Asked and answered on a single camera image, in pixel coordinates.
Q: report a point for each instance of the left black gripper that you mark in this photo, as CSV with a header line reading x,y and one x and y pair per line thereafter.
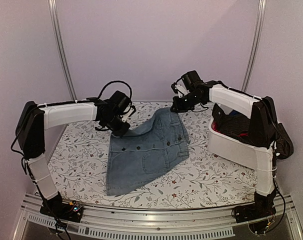
x,y
120,132

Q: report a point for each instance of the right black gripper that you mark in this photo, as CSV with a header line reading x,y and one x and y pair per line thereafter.
x,y
177,107

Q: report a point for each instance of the light blue denim skirt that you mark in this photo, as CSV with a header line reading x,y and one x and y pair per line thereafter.
x,y
146,153

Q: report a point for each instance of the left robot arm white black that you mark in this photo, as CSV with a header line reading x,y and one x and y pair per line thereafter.
x,y
36,119

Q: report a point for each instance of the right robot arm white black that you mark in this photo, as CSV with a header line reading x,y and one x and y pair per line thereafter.
x,y
263,122

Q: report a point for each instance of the white plastic laundry basket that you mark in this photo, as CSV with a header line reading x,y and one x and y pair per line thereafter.
x,y
257,156

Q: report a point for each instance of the red garment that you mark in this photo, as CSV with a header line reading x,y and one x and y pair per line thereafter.
x,y
232,129

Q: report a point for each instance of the blue garment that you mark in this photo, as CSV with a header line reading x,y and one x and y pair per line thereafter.
x,y
234,113

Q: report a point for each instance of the floral patterned table mat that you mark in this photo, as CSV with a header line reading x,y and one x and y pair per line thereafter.
x,y
158,179

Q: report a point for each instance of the black striped garment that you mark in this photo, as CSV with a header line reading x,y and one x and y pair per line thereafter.
x,y
284,145

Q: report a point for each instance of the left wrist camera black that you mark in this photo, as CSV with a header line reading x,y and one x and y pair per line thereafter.
x,y
122,104

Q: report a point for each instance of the left aluminium frame post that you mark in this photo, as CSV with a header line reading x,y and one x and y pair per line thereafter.
x,y
52,4

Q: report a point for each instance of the aluminium frame post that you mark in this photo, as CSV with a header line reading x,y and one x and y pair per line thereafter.
x,y
52,4
259,23

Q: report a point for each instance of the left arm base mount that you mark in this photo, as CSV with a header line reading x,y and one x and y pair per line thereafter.
x,y
55,207

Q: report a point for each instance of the right aluminium frame post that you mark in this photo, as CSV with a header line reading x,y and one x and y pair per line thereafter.
x,y
259,23

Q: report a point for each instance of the aluminium front rail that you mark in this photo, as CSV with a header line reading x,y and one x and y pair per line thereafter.
x,y
101,222

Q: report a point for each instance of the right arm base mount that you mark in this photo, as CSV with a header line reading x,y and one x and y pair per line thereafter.
x,y
263,207

